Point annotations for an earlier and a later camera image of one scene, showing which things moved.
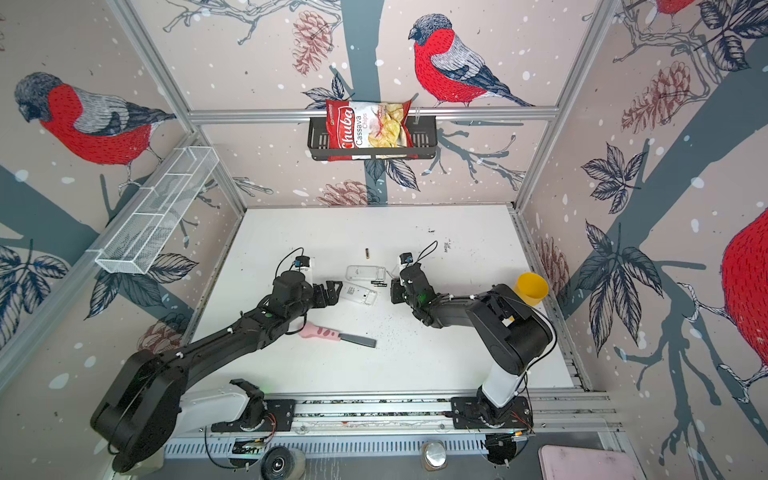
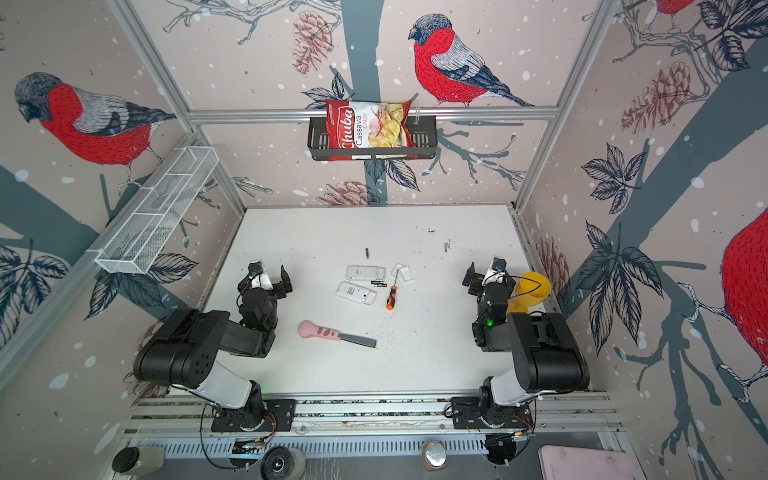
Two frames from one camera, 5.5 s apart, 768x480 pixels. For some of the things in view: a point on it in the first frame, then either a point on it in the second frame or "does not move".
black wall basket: x=423 y=136 does not move
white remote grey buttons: x=365 y=272 does not move
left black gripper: x=333 y=296 → x=278 y=290
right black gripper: x=395 y=288 → x=508 y=287
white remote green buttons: x=361 y=294 does not move
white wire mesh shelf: x=135 y=241 does not move
